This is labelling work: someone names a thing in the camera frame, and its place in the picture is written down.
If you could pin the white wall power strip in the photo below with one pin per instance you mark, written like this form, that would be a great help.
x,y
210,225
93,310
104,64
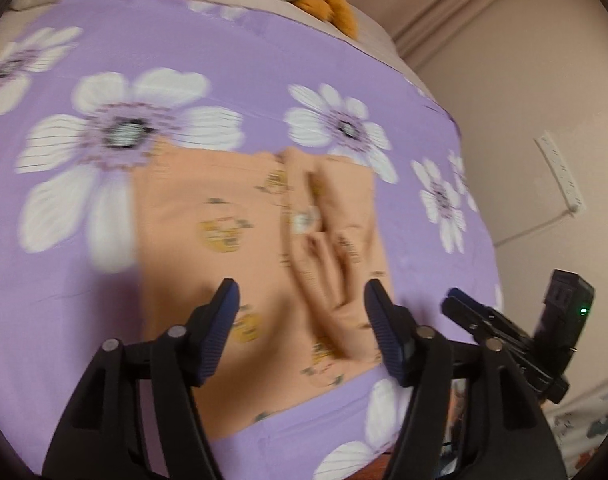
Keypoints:
x,y
562,173

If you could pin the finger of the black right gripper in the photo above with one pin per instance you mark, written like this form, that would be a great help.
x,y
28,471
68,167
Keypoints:
x,y
477,318
555,392

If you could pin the orange cartoon print baby garment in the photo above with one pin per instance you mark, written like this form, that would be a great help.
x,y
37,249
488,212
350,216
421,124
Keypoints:
x,y
298,233

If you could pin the purple floral bed sheet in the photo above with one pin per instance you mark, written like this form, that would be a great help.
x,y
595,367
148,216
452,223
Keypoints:
x,y
85,94

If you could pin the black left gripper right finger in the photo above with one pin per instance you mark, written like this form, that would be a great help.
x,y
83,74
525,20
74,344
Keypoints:
x,y
421,359

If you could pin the patterned white cloth on floor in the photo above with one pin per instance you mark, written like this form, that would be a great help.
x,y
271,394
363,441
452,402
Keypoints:
x,y
579,428

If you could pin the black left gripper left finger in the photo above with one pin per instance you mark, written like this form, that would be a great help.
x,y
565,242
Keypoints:
x,y
182,360

